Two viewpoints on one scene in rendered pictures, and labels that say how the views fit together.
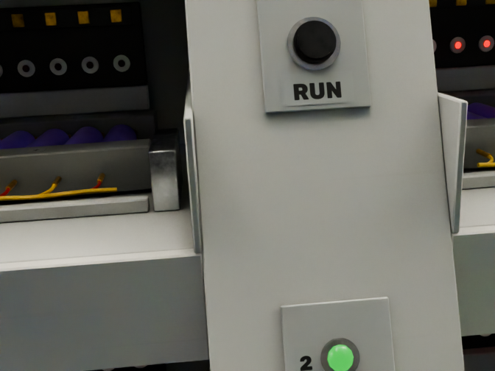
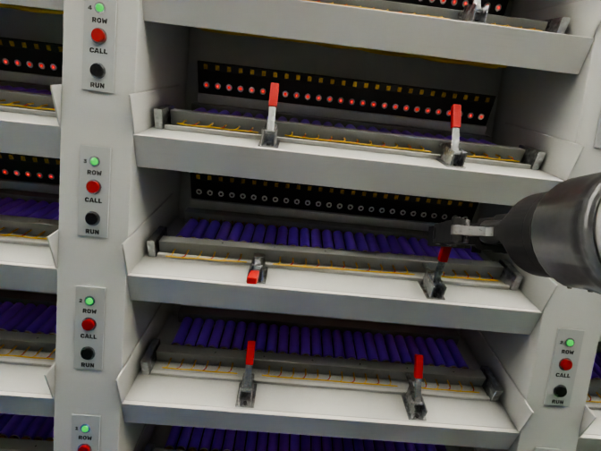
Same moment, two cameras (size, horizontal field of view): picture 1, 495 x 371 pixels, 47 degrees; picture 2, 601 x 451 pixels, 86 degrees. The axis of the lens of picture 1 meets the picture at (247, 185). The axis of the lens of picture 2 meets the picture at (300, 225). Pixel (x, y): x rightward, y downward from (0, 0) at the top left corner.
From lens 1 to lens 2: 0.48 m
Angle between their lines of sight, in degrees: 10
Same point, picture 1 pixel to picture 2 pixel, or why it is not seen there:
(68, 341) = (501, 325)
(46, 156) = (476, 266)
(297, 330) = (561, 334)
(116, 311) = (515, 321)
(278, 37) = not seen: hidden behind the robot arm
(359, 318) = (576, 334)
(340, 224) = (577, 311)
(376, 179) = (589, 302)
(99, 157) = (489, 268)
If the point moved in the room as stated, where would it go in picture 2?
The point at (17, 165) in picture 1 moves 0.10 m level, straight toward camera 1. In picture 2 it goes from (467, 267) to (528, 285)
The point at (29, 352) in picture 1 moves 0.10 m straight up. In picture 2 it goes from (490, 326) to (502, 261)
